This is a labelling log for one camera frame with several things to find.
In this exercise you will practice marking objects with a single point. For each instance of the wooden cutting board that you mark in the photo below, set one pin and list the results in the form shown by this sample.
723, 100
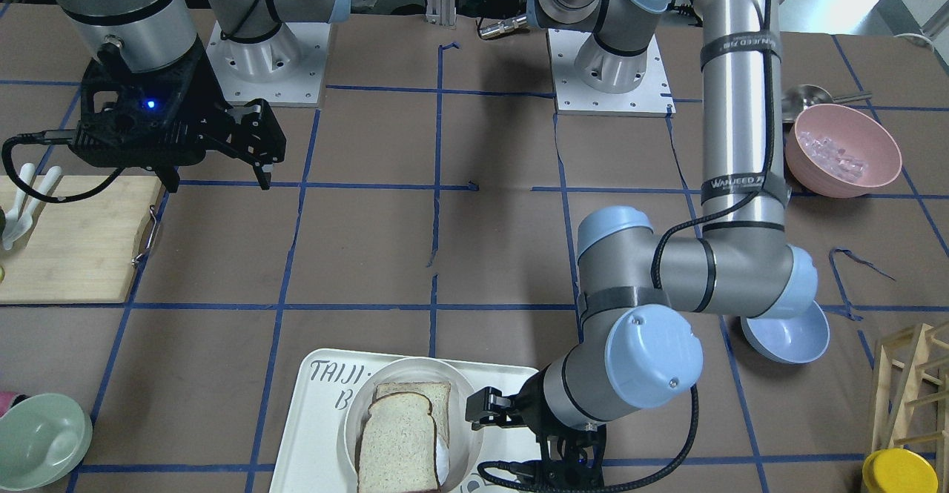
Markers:
83, 252

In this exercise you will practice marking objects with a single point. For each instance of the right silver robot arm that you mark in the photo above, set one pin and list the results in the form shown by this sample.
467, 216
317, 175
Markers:
262, 49

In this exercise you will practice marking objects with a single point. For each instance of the cream round plate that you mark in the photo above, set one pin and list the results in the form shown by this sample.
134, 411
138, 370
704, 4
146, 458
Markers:
366, 371

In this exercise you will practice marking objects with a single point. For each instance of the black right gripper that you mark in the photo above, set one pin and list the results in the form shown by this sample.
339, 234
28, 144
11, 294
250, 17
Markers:
210, 118

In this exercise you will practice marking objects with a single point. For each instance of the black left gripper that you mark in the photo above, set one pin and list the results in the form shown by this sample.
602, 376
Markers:
528, 406

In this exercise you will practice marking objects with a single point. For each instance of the yellow mug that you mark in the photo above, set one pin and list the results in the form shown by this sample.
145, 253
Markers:
898, 470

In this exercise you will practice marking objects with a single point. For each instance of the fried egg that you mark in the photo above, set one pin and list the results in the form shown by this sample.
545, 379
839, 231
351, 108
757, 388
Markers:
442, 460

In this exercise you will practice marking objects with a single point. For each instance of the pink bowl with ice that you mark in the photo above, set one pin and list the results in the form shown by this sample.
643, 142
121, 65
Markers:
840, 152

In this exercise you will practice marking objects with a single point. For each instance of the cream bear tray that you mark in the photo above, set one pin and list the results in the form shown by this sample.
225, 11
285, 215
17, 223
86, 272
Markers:
312, 456

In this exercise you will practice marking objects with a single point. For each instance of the metal scoop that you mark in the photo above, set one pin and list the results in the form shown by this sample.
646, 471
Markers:
799, 97

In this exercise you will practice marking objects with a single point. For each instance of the green bowl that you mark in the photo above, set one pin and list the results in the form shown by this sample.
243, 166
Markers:
42, 439

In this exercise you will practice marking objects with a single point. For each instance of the white plastic knife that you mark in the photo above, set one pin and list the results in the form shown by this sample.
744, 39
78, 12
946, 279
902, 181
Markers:
46, 188

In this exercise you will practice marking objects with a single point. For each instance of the white bread slice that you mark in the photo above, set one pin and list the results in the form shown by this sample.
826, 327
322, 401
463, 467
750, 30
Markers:
398, 448

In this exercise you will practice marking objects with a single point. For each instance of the blue bowl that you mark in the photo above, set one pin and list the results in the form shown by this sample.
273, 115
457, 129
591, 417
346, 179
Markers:
800, 340

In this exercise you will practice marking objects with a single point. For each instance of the white plastic fork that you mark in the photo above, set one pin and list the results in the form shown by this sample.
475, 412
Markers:
13, 225

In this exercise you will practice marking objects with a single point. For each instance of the bread slice on plate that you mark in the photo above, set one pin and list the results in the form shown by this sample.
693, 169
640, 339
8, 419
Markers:
437, 392

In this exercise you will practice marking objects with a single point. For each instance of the wooden dish rack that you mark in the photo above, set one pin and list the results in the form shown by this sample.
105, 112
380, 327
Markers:
910, 374

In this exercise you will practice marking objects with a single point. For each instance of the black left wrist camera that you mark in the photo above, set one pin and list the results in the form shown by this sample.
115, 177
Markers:
568, 465

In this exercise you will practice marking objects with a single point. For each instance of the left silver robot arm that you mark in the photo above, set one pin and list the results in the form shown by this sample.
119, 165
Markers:
637, 351

